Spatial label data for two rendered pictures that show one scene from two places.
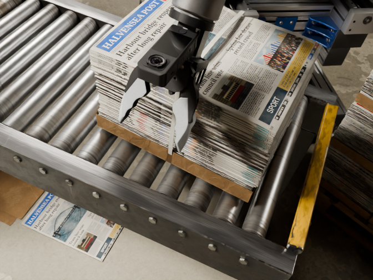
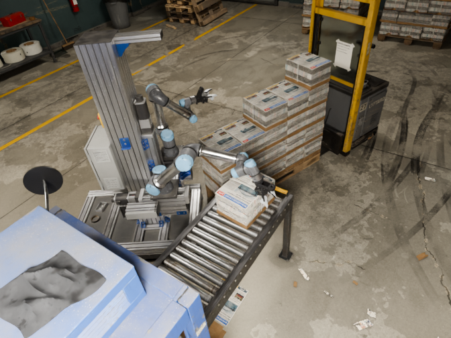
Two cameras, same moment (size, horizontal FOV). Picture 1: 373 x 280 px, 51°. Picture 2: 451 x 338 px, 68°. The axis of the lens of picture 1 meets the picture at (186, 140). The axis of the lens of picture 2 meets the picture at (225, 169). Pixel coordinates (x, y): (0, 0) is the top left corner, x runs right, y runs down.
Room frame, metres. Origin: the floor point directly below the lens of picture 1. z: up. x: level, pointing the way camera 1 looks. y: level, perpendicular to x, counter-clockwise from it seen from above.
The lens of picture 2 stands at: (0.07, 1.71, 2.77)
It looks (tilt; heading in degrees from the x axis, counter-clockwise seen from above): 41 degrees down; 292
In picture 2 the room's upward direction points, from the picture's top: 6 degrees counter-clockwise
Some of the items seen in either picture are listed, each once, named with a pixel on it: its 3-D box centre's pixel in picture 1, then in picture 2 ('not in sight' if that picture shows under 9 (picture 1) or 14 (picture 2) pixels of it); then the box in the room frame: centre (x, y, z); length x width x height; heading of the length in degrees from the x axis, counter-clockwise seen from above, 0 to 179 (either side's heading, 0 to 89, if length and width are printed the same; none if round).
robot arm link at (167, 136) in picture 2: not in sight; (168, 137); (1.52, -0.52, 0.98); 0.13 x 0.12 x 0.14; 135
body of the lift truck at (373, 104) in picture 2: not in sight; (347, 107); (-0.05, -2.36, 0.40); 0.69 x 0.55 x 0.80; 144
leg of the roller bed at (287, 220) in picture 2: not in sight; (286, 232); (0.33, -0.21, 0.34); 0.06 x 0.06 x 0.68; 74
